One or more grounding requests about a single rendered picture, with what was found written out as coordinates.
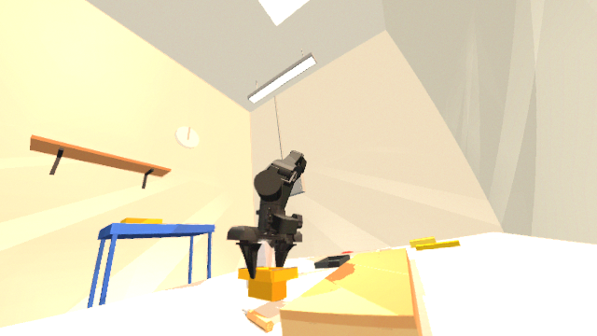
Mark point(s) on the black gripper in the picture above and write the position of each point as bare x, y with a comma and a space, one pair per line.
249, 236

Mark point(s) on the dark grey rectangular frame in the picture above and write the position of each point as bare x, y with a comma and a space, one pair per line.
331, 262

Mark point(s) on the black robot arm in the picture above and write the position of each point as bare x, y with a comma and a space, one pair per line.
273, 186

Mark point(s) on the orange-handled awl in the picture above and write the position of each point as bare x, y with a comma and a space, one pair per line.
259, 320

